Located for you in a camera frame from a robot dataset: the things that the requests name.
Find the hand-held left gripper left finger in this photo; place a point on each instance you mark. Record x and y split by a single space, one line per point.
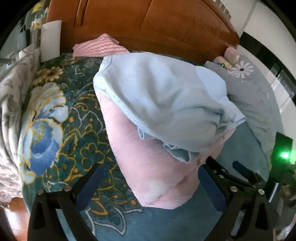
89 187

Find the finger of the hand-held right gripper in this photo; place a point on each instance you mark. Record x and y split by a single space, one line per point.
241 168
218 172

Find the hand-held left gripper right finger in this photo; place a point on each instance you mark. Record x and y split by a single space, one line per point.
211 188

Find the light blue shirt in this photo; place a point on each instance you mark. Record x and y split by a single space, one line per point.
166 92

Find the green floral blanket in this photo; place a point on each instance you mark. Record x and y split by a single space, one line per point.
76 139

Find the grey-blue floral quilt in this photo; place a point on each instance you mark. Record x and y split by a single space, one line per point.
254 99

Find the pink fluffy garment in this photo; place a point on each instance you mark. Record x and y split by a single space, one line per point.
148 166

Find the pink floral pillow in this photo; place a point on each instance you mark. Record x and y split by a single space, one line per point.
231 54

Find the grey patterned sheet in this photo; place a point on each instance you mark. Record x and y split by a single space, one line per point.
11 111

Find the pink white striped cloth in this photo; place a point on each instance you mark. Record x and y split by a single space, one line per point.
99 47

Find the wooden bed headboard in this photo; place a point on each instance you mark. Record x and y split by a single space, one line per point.
161 25

